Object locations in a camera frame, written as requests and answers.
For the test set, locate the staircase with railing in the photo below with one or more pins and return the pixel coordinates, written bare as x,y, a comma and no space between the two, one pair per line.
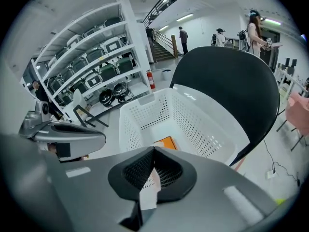
164,49

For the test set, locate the white power strip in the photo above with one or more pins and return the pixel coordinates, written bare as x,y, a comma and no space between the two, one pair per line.
271,174

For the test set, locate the small trash bin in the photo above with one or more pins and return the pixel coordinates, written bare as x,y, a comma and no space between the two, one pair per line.
166,75

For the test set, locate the pink armchair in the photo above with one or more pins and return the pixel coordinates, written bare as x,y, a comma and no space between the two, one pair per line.
298,110

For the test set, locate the white shelf with black cases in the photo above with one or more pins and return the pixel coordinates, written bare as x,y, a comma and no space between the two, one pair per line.
101,33

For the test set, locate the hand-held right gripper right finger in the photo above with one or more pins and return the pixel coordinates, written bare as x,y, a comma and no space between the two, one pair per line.
217,190

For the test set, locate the long white desk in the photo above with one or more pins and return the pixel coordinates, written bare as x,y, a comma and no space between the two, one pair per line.
289,81

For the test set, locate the pale chair with black legs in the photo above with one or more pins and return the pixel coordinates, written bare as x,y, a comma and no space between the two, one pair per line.
78,100

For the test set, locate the white perforated plastic basket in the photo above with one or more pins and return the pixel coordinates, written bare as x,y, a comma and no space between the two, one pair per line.
193,120

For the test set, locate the grey cubby cabinet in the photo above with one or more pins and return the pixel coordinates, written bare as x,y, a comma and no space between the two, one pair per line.
234,43

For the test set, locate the orange tissue packet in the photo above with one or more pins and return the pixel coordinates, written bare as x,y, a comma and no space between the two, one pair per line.
166,142

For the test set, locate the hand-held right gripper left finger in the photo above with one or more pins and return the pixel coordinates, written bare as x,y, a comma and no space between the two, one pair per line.
91,197

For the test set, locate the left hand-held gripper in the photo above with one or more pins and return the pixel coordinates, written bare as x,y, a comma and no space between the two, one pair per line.
36,120

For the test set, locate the black folding chair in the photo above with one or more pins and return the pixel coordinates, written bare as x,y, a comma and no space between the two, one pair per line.
229,81

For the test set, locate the red fire extinguisher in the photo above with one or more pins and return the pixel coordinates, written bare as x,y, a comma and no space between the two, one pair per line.
151,80

